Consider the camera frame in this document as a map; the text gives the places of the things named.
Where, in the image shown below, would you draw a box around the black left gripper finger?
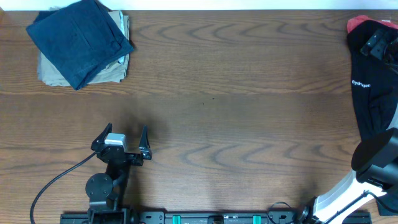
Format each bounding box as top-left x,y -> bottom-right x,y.
139,125 -> 152,160
91,123 -> 113,152

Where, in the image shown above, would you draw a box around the dark blue trousers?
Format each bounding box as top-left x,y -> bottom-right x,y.
26,0 -> 134,90

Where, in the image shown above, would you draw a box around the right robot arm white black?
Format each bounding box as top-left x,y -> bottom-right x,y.
296,21 -> 397,223

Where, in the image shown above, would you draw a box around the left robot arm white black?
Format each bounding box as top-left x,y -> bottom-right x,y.
85,123 -> 152,224

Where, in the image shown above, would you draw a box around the red garment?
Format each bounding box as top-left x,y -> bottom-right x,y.
346,15 -> 397,33

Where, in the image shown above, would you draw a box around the black Sydrogen shirt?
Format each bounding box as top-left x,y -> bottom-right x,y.
347,21 -> 397,140

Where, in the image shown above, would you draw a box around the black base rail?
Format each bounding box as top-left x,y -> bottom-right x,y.
60,210 -> 373,224

